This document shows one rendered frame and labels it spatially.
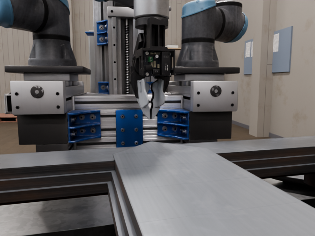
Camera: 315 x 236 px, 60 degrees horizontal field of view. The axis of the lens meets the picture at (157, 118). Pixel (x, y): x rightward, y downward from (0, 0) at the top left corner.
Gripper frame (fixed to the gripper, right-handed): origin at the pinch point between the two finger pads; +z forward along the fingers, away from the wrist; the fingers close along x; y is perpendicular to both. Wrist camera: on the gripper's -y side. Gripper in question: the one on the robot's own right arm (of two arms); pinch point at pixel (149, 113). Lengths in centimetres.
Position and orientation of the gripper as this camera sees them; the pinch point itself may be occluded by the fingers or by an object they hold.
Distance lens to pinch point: 62.8
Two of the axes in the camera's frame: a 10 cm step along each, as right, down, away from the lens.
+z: 0.0, 9.9, 1.3
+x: 9.6, -0.4, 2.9
